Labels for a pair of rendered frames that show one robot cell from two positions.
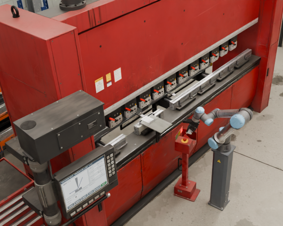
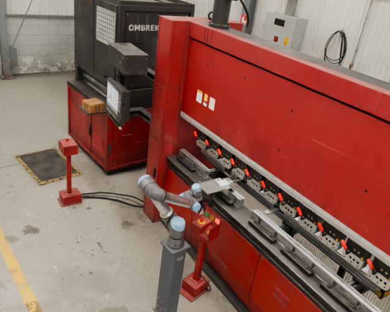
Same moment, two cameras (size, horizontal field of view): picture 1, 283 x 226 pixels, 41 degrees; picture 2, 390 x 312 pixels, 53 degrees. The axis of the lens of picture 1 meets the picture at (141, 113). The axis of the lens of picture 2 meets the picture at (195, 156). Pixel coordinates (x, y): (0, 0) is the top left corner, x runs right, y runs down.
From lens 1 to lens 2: 4.64 m
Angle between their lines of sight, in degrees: 82
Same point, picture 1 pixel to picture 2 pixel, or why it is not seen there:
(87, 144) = (160, 113)
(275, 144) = not seen: outside the picture
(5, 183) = not seen: hidden behind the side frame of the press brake
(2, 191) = not seen: hidden behind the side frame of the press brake
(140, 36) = (236, 89)
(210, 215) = (152, 295)
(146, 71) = (233, 132)
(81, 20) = (200, 31)
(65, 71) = (161, 46)
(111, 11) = (218, 41)
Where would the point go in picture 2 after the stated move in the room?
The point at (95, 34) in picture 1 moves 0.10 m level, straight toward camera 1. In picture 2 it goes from (207, 52) to (196, 51)
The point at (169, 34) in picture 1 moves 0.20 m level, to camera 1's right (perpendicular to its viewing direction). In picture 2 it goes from (266, 120) to (264, 129)
